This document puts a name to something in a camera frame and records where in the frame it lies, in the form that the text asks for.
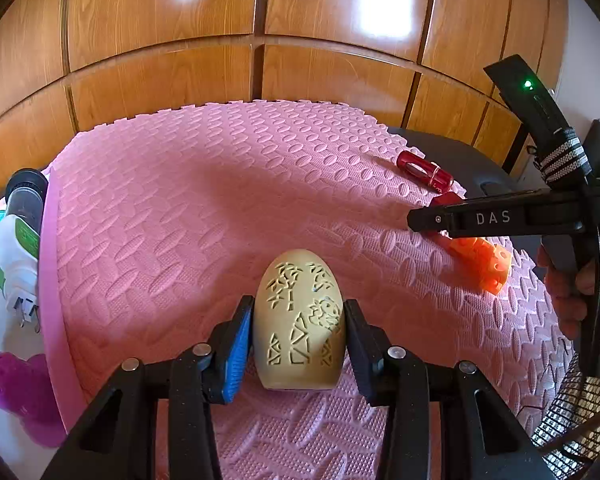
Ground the red glossy cylinder case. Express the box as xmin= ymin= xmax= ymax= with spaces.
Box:
xmin=396 ymin=150 xmax=455 ymax=193

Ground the pink foam mat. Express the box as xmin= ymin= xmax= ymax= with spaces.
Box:
xmin=40 ymin=100 xmax=588 ymax=480

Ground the black padded table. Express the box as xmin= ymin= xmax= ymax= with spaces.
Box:
xmin=387 ymin=127 xmax=546 ymax=201

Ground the orange linked cube toy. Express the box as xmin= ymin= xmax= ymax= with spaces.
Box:
xmin=436 ymin=232 xmax=513 ymax=295

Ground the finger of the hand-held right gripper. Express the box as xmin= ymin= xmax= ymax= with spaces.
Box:
xmin=406 ymin=189 xmax=588 ymax=239

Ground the striped wrist strap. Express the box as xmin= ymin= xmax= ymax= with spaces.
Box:
xmin=535 ymin=127 xmax=593 ymax=183

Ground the beige carved egg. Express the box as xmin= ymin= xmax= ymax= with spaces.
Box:
xmin=252 ymin=249 xmax=347 ymax=392

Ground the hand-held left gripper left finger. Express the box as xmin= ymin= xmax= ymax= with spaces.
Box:
xmin=40 ymin=296 xmax=255 ymax=480

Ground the purple strawberry-shaped toy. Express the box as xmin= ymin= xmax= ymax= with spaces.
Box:
xmin=0 ymin=351 xmax=68 ymax=448

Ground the grey black cylinder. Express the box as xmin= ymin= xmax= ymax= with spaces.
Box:
xmin=4 ymin=168 xmax=49 ymax=233

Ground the wooden wardrobe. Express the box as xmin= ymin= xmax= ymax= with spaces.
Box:
xmin=0 ymin=0 xmax=571 ymax=201

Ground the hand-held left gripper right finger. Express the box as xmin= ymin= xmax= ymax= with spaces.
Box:
xmin=344 ymin=300 xmax=556 ymax=480

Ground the person's right hand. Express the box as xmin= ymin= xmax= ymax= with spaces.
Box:
xmin=536 ymin=247 xmax=588 ymax=341

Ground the metal wire basket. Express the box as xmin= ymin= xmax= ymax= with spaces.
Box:
xmin=530 ymin=355 xmax=600 ymax=466

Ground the white green plug-in device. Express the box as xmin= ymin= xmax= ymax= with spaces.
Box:
xmin=0 ymin=214 xmax=43 ymax=333

